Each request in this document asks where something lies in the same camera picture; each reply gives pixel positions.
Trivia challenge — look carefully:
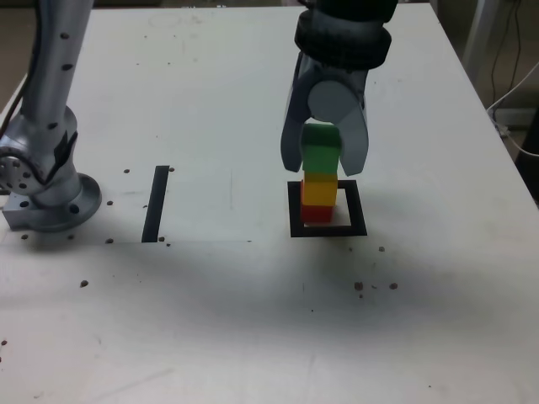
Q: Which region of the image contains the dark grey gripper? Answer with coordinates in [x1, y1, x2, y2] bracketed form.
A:
[280, 52, 371, 178]

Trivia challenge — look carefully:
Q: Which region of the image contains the green cube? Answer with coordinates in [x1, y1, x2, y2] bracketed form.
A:
[302, 123, 341, 173]

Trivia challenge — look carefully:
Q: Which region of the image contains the yellow cube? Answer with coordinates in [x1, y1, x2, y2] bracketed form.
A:
[301, 170, 339, 207]

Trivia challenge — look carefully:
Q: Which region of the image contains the red cube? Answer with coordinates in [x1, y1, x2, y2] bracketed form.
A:
[300, 204, 336, 223]

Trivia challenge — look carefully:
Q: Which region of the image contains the black tape square outline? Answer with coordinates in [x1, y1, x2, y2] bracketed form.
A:
[287, 179, 367, 239]

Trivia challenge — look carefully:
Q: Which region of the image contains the black tape strip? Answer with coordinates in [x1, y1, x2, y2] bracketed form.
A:
[141, 165, 171, 244]

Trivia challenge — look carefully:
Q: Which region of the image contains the black case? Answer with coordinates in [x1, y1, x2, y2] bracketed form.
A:
[514, 125, 539, 214]

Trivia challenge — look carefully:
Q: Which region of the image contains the white cable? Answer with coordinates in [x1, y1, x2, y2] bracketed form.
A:
[487, 61, 539, 157]

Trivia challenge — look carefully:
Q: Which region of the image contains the black hanging cable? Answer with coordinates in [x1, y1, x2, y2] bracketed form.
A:
[489, 0, 524, 109]

